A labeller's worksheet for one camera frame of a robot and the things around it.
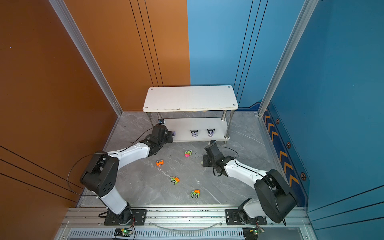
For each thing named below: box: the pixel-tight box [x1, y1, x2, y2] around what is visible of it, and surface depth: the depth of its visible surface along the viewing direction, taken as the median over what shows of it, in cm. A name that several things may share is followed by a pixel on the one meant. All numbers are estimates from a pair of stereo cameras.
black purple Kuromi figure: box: [207, 128, 216, 137], surface depth 96 cm
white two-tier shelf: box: [142, 85, 239, 144], surface depth 87 cm
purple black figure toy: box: [190, 129, 199, 138], surface depth 96 cm
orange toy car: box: [155, 159, 164, 168], surface depth 91 cm
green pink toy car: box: [184, 149, 193, 157], surface depth 96 cm
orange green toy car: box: [170, 176, 180, 185], surface depth 85 cm
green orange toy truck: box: [190, 189, 201, 199], surface depth 81 cm
